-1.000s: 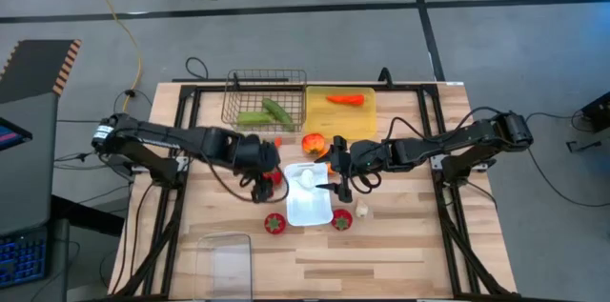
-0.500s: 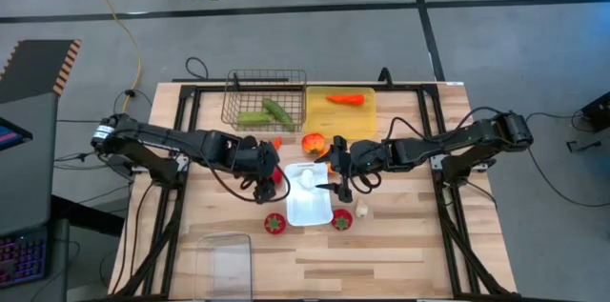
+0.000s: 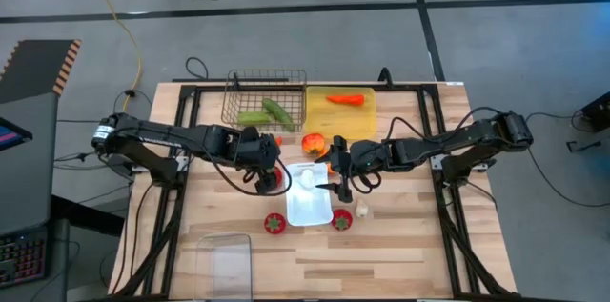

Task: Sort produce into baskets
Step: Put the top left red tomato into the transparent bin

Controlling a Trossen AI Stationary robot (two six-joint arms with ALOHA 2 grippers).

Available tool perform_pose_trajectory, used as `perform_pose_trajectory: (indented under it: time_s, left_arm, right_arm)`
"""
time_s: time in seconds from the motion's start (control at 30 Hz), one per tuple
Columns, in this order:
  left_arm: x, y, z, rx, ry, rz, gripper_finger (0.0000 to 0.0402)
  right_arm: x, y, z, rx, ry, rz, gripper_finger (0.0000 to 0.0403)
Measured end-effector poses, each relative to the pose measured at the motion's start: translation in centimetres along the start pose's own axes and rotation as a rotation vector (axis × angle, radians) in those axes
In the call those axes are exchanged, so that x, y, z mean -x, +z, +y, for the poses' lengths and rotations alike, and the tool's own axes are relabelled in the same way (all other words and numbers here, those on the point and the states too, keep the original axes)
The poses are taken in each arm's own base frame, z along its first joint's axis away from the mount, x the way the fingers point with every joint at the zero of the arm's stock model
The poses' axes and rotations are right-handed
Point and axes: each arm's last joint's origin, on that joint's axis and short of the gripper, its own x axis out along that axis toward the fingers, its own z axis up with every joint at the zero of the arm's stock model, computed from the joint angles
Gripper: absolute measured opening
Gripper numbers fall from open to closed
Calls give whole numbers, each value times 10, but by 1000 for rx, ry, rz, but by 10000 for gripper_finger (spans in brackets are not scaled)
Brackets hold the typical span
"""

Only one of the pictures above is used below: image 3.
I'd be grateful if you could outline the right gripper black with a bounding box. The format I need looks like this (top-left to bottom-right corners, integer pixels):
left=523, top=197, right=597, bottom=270
left=313, top=135, right=396, bottom=204

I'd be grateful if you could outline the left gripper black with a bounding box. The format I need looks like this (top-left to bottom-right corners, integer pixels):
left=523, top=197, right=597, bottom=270
left=236, top=138, right=282, bottom=196

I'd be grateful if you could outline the dark green cucumber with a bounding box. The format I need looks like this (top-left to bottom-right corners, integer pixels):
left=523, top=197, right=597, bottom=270
left=260, top=97, right=295, bottom=132

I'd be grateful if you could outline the white plastic bin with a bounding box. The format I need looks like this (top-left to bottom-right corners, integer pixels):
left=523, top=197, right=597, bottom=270
left=284, top=161, right=335, bottom=228

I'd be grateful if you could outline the yellow cutting board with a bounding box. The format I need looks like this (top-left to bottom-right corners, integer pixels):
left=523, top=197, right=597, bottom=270
left=303, top=85, right=377, bottom=141

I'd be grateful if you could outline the clear plastic bin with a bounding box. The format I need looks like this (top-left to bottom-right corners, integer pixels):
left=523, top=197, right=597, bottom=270
left=193, top=232, right=254, bottom=301

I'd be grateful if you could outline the grey desk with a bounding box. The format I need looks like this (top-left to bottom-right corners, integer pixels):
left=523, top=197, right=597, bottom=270
left=0, top=91, right=61, bottom=236

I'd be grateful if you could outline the backlit keyboard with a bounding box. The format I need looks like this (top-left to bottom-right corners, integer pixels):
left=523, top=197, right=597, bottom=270
left=0, top=228, right=51, bottom=289

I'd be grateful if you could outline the monitor screen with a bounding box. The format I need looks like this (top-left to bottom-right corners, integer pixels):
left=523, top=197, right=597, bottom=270
left=0, top=116, right=34, bottom=153

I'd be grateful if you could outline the large black mat striped edge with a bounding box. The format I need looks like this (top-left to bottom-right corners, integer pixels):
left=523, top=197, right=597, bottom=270
left=0, top=38, right=83, bottom=106

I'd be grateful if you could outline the black equipment box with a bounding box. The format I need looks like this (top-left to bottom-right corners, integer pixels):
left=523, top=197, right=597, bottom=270
left=579, top=91, right=610, bottom=134

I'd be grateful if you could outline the bronze wire basket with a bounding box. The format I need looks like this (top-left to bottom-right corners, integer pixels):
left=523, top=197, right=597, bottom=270
left=220, top=69, right=308, bottom=133

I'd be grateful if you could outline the black aluminium table frame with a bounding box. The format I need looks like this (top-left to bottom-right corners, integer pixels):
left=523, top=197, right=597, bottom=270
left=109, top=83, right=519, bottom=299

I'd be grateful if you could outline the black looped cable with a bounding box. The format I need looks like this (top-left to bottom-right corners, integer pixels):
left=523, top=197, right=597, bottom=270
left=184, top=56, right=211, bottom=82

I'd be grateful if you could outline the yellow floor cable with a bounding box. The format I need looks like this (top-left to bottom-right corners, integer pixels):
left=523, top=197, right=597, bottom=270
left=75, top=0, right=144, bottom=113

